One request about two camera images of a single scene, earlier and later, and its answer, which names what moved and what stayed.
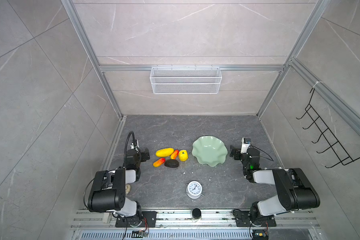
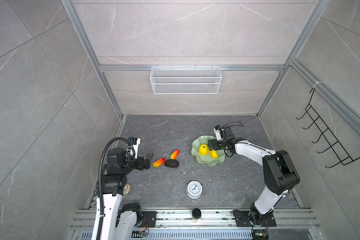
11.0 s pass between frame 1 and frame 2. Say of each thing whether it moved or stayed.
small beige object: stayed
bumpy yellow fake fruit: moved
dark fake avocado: stayed
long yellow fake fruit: moved
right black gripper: moved
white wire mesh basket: stayed
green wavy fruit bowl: stayed
